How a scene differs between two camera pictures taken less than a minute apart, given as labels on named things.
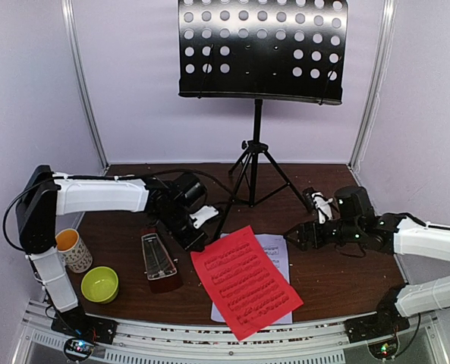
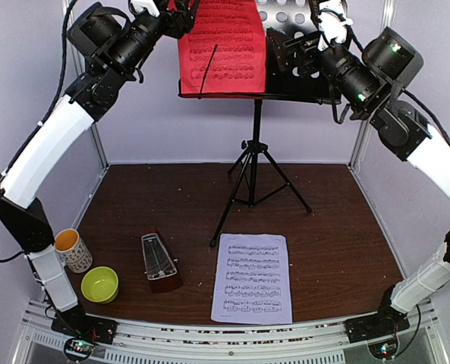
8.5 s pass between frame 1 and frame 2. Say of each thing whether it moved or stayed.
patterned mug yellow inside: stayed
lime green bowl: stayed
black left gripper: moved
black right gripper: moved
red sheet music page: moved
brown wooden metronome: stayed
